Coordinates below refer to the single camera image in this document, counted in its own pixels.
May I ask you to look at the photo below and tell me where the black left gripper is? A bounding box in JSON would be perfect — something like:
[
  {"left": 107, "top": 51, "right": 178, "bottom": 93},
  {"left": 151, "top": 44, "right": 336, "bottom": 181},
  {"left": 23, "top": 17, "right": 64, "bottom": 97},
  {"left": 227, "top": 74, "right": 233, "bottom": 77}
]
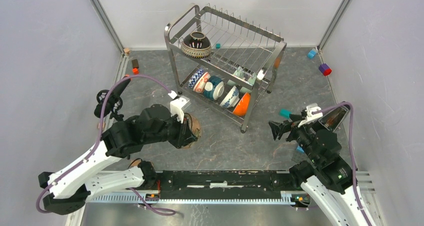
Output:
[{"left": 144, "top": 112, "right": 199, "bottom": 148}]

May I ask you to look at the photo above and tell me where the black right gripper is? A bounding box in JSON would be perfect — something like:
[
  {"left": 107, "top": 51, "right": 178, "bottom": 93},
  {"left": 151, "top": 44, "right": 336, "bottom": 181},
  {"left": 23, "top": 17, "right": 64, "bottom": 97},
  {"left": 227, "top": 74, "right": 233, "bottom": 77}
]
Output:
[{"left": 267, "top": 113, "right": 321, "bottom": 164}]

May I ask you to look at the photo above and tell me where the brown speckled bowl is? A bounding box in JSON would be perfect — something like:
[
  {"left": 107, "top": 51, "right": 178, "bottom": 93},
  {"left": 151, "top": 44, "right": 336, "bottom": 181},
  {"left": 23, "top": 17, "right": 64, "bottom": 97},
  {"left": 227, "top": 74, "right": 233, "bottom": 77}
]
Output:
[{"left": 183, "top": 113, "right": 202, "bottom": 149}]

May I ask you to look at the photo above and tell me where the black patterned bowl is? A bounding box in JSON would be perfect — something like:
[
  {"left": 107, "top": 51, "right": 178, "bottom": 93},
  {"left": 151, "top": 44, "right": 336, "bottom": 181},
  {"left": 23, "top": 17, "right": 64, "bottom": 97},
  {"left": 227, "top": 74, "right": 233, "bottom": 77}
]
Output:
[{"left": 180, "top": 31, "right": 212, "bottom": 59}]

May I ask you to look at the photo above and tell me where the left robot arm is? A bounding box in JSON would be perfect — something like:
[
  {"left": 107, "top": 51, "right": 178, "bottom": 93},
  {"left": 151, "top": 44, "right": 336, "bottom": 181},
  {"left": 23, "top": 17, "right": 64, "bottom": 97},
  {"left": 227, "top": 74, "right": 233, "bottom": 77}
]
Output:
[{"left": 36, "top": 104, "right": 202, "bottom": 215}]

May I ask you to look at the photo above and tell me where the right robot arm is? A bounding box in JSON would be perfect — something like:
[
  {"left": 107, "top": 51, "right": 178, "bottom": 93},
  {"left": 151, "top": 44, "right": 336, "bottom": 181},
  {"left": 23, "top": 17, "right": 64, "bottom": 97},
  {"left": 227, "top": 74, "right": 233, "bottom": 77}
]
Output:
[{"left": 268, "top": 115, "right": 375, "bottom": 225}]

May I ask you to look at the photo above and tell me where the stainless steel dish rack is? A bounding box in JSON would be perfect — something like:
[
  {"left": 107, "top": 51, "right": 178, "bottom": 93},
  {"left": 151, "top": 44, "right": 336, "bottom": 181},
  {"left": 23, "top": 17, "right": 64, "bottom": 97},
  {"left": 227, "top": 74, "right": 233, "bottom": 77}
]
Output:
[{"left": 163, "top": 3, "right": 287, "bottom": 133}]

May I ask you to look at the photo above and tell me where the teal block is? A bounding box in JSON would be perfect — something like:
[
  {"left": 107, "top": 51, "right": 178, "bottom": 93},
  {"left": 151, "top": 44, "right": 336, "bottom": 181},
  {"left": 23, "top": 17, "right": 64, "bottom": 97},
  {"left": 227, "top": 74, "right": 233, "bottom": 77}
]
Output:
[{"left": 279, "top": 109, "right": 291, "bottom": 119}]

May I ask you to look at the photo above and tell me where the blue lego brick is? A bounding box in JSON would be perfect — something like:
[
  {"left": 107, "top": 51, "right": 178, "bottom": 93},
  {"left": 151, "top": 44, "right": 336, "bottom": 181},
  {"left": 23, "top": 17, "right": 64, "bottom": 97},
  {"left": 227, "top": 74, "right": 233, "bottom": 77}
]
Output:
[{"left": 296, "top": 146, "right": 304, "bottom": 153}]

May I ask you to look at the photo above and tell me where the black metronome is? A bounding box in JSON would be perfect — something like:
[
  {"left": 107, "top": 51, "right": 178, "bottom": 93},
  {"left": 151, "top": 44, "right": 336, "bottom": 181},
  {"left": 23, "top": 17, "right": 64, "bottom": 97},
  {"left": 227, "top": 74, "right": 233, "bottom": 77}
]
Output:
[{"left": 318, "top": 105, "right": 351, "bottom": 132}]

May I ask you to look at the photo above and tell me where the orange bowl white inside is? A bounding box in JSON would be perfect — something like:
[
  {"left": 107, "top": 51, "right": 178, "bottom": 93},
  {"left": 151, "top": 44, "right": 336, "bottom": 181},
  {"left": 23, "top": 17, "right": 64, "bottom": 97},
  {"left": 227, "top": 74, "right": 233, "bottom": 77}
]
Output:
[{"left": 232, "top": 93, "right": 251, "bottom": 117}]

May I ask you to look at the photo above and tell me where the teal glazed bowl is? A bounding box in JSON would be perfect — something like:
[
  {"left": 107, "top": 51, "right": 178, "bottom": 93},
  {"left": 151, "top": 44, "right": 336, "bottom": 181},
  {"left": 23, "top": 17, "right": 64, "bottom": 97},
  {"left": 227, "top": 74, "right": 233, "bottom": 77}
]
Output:
[{"left": 203, "top": 76, "right": 225, "bottom": 101}]

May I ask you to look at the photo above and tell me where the blue white floral bowl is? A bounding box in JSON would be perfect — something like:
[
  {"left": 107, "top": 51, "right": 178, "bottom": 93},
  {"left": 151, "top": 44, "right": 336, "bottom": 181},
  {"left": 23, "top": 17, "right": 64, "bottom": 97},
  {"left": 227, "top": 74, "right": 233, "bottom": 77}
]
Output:
[{"left": 219, "top": 86, "right": 240, "bottom": 108}]

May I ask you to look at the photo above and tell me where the blue white zigzag bowl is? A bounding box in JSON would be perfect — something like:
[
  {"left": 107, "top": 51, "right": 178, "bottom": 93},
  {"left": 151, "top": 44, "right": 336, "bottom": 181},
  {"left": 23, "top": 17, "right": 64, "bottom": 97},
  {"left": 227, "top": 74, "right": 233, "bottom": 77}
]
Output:
[{"left": 187, "top": 68, "right": 205, "bottom": 88}]

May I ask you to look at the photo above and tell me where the red purple block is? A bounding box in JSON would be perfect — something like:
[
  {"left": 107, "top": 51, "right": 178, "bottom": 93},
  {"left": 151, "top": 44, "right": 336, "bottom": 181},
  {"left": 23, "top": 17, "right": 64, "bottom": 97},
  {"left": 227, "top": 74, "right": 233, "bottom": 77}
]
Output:
[{"left": 318, "top": 63, "right": 332, "bottom": 76}]

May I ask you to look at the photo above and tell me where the pale green bowl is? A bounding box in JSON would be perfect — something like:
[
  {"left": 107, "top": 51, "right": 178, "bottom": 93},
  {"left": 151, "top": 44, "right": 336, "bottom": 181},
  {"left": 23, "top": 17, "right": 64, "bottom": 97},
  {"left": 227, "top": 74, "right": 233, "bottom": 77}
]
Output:
[{"left": 233, "top": 67, "right": 257, "bottom": 94}]

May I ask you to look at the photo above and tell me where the black mini tripod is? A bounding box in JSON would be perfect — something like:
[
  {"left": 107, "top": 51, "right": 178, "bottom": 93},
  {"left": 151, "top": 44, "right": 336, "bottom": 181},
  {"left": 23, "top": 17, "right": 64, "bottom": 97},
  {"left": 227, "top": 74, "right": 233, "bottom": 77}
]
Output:
[{"left": 109, "top": 110, "right": 124, "bottom": 122}]

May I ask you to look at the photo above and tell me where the light blue block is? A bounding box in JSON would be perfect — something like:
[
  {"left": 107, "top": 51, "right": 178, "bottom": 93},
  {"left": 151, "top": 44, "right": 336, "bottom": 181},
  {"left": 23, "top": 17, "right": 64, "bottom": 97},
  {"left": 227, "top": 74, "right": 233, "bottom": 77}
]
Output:
[{"left": 307, "top": 48, "right": 318, "bottom": 59}]

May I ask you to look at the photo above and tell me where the black microphone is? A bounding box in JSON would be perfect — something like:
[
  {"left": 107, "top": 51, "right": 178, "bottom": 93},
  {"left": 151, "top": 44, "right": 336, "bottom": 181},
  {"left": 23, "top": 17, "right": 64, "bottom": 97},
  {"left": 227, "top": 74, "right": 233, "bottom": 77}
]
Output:
[{"left": 94, "top": 79, "right": 131, "bottom": 118}]

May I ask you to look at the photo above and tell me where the small orange red cube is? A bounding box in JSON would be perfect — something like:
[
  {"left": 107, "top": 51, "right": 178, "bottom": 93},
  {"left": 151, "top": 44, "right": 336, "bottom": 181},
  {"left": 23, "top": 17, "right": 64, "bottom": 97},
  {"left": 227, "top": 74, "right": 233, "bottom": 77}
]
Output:
[{"left": 132, "top": 68, "right": 139, "bottom": 75}]

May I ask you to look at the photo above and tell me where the wooden letter cube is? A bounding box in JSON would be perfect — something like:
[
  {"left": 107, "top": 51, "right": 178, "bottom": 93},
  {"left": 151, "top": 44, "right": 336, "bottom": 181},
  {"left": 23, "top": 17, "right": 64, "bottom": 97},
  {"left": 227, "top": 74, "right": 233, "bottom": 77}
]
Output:
[{"left": 97, "top": 122, "right": 105, "bottom": 131}]

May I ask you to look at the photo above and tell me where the brown block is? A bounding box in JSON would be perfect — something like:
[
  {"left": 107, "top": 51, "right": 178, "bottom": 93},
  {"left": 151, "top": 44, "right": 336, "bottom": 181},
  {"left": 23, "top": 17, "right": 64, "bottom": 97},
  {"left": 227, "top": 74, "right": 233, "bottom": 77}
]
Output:
[{"left": 131, "top": 59, "right": 139, "bottom": 69}]

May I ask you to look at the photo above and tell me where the wooden cube corner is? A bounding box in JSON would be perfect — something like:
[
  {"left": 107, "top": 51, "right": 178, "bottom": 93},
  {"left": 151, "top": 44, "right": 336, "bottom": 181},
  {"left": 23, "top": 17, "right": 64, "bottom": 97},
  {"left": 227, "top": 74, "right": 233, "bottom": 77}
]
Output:
[{"left": 123, "top": 48, "right": 131, "bottom": 55}]

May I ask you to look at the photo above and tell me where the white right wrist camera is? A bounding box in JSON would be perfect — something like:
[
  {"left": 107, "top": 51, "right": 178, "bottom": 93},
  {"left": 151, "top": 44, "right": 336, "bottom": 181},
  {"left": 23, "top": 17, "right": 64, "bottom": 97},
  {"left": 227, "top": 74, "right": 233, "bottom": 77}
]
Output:
[{"left": 297, "top": 103, "right": 323, "bottom": 128}]

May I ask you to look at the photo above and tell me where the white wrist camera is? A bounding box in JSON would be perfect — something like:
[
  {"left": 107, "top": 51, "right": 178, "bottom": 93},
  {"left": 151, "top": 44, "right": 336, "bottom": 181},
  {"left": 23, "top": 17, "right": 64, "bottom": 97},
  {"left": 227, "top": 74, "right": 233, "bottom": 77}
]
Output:
[
  {"left": 168, "top": 90, "right": 191, "bottom": 123},
  {"left": 297, "top": 103, "right": 323, "bottom": 128}
]

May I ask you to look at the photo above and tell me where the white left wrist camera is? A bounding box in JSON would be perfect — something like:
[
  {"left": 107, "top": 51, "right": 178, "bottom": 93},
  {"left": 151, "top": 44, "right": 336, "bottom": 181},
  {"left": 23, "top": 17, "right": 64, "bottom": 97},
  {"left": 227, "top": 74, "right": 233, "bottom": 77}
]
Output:
[{"left": 168, "top": 90, "right": 191, "bottom": 123}]

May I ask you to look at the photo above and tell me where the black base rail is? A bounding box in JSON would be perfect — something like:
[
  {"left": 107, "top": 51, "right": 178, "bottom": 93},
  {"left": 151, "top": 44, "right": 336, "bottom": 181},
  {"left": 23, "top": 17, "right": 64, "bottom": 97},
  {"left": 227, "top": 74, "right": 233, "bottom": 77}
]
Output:
[{"left": 158, "top": 170, "right": 301, "bottom": 200}]

